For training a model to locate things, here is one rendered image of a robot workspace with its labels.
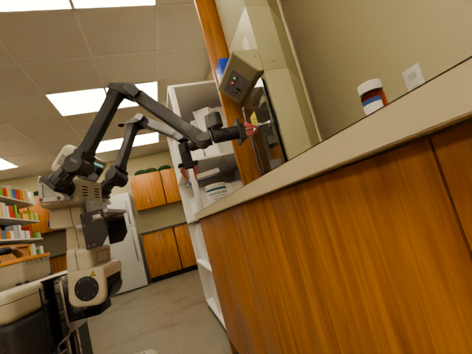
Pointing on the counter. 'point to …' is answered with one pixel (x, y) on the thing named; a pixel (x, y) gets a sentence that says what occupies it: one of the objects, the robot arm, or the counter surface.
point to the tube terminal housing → (278, 76)
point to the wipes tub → (216, 192)
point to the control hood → (237, 63)
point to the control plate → (236, 85)
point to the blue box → (220, 67)
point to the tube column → (227, 14)
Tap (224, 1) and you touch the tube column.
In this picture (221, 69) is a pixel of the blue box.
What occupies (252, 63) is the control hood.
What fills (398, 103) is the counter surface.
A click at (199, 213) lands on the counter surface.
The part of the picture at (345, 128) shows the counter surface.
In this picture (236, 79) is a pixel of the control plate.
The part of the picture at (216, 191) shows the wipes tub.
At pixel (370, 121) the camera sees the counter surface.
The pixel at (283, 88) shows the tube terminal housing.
